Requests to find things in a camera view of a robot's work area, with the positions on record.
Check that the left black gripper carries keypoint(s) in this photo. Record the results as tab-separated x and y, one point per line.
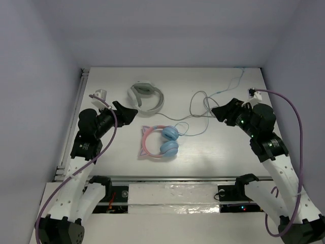
117	115

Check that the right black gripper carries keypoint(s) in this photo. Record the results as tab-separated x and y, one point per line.
229	110

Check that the pink blue cat-ear headphones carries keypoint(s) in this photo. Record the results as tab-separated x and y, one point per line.
159	141

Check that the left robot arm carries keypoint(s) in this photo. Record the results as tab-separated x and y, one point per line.
63	215

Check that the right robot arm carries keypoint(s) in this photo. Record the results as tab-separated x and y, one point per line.
298	220

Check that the white foil-taped block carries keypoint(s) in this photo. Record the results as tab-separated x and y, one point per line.
172	198

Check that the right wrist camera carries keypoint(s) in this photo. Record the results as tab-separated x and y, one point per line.
255	97

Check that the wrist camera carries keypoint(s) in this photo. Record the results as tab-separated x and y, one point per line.
255	97
101	94

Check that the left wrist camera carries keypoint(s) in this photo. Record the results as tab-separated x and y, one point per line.
101	94

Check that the aluminium rail frame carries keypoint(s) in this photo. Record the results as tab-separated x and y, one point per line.
65	153

